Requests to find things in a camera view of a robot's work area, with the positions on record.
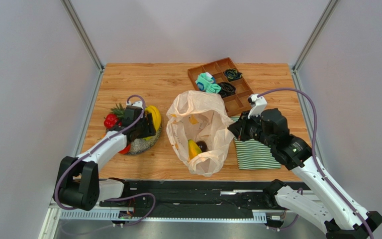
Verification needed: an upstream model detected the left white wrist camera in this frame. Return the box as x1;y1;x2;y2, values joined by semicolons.
126;101;144;109

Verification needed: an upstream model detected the yellow green mango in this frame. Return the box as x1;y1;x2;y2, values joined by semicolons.
188;139;202;161

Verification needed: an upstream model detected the green striped cloth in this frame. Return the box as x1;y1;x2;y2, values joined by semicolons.
230;116;282;170

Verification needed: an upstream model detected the brown compartment tray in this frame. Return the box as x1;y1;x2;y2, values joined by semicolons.
188;57;254;117

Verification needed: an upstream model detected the right aluminium frame post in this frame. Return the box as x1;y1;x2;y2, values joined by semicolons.
292;0;340;72

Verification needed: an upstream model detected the dark purple mangosteen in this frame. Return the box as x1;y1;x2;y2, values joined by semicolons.
196;140;207;152

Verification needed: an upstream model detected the left aluminium frame post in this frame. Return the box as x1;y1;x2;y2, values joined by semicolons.
61;0;104;71

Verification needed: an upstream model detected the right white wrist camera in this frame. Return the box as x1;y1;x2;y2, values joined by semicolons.
247;94;268;119

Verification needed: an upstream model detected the translucent beige plastic bag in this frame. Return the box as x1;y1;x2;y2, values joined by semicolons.
166;90;234;177

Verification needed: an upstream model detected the black yellow sock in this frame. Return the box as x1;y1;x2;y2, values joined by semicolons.
223;68;242;82

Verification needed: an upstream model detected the mint green sock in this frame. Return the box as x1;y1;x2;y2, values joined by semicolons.
195;72;221;94

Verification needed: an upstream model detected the small pineapple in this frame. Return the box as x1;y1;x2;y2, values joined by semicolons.
110;103;125;120

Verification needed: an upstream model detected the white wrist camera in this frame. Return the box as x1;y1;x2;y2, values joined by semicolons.
126;101;144;109
247;94;268;119

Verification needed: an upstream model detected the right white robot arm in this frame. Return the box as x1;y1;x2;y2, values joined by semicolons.
228;109;382;239

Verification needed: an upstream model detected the aluminium frame post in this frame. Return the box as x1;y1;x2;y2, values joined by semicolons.
61;0;104;71
292;0;340;72

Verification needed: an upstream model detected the red bell pepper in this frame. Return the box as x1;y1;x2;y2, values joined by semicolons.
103;114;119;129

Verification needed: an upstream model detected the red orange peach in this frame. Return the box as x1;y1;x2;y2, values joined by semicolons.
118;144;131;154

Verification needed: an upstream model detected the grey fruit plate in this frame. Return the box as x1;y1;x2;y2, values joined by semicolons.
126;127;163;155

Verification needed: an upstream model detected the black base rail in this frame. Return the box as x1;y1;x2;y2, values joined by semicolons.
68;179;331;225

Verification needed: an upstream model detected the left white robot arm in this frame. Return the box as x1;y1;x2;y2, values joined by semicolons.
53;106;157;211

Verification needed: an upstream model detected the yellow banana bunch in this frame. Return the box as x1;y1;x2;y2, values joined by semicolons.
145;105;162;132

